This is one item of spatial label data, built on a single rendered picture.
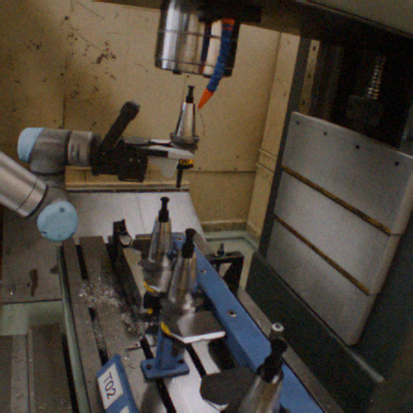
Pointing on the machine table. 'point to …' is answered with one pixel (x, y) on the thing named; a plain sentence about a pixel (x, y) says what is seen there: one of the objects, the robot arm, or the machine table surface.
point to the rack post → (156, 368)
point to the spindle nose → (190, 41)
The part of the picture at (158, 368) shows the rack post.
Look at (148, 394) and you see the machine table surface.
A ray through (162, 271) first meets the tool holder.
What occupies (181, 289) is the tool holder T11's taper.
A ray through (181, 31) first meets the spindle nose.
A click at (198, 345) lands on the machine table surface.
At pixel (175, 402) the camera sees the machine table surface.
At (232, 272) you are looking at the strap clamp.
